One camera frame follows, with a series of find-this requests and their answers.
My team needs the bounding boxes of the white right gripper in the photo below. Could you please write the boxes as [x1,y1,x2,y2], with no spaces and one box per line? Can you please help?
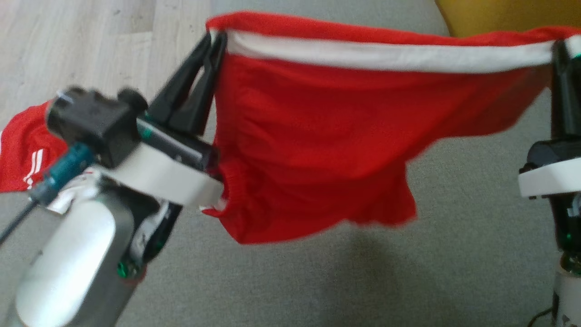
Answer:
[519,40,581,198]

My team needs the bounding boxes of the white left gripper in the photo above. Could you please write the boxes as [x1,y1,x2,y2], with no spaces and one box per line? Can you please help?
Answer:
[93,33,227,212]

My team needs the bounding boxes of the red shorts with white band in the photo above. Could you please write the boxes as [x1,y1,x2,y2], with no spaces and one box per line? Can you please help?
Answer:
[202,11,581,245]

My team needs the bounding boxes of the red shirt with white sleeves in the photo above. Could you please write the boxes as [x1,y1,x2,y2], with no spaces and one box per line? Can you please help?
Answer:
[0,101,69,193]

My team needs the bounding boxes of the yellow sofa backrest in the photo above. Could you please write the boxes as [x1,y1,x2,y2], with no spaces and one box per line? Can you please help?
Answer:
[435,0,581,38]

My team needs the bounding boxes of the large grey sofa seat cushion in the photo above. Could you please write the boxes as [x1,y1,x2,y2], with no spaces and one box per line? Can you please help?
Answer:
[0,82,581,327]

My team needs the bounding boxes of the black cable with teal plug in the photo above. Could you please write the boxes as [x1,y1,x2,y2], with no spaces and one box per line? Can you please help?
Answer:
[0,142,97,247]

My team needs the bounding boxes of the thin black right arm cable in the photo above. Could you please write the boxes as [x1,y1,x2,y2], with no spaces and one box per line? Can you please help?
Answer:
[528,307,557,327]

